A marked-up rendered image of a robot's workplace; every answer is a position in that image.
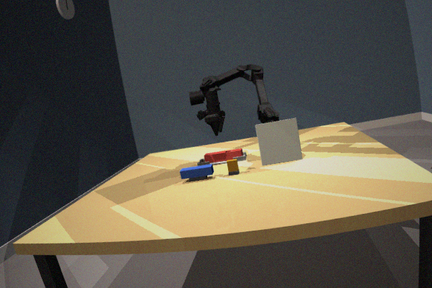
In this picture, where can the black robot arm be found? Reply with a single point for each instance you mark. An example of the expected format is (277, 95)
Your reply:
(210, 85)

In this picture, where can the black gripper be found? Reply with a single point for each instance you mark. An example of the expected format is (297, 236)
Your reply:
(215, 119)

